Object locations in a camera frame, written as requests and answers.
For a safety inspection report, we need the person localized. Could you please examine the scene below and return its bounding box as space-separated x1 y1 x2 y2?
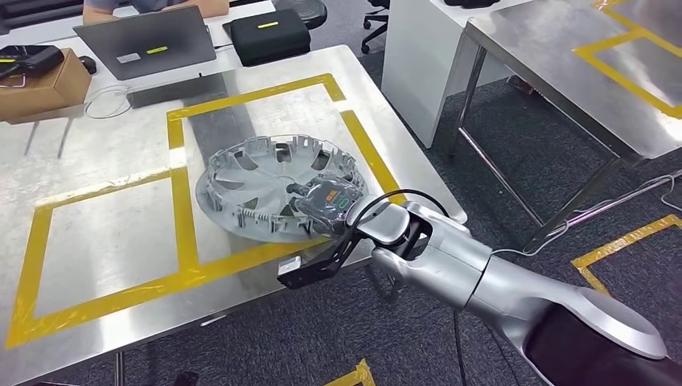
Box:
82 0 231 26

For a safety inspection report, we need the black floor cable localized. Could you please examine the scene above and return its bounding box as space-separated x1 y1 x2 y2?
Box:
453 309 469 386

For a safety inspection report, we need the black office chair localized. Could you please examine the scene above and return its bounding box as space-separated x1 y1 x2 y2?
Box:
360 0 391 55

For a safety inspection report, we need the stainless steel workbench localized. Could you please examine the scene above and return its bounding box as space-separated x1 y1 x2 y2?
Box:
0 43 469 386

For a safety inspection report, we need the white looped cable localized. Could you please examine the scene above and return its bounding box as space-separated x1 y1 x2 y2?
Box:
83 84 134 121

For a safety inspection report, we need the brown cardboard box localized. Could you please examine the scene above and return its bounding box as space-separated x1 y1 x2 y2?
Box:
0 47 93 123

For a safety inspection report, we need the black device with cable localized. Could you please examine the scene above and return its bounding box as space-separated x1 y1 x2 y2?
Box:
0 44 65 81

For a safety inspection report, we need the grey laptop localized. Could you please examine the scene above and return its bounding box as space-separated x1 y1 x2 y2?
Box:
72 5 219 82

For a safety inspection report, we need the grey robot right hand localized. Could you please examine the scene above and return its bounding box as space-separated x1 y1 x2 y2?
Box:
286 173 370 239

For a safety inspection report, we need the black round stool seat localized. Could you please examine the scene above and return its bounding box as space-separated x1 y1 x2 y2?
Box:
271 0 329 31

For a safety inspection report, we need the white desk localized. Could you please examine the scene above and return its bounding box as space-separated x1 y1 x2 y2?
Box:
0 0 278 76
380 0 534 150

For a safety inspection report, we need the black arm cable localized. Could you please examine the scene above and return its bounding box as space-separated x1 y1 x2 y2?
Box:
348 188 451 252

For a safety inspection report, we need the silver plastic wheel hubcap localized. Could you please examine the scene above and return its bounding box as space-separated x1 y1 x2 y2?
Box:
195 133 370 244

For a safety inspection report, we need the black zip case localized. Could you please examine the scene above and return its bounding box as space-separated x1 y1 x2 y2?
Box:
222 7 312 68
443 0 502 10

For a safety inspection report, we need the stainless steel table frame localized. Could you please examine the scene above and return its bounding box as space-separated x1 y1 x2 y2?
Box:
450 0 682 254

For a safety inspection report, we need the white power cable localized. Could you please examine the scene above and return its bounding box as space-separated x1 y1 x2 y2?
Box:
490 173 682 258

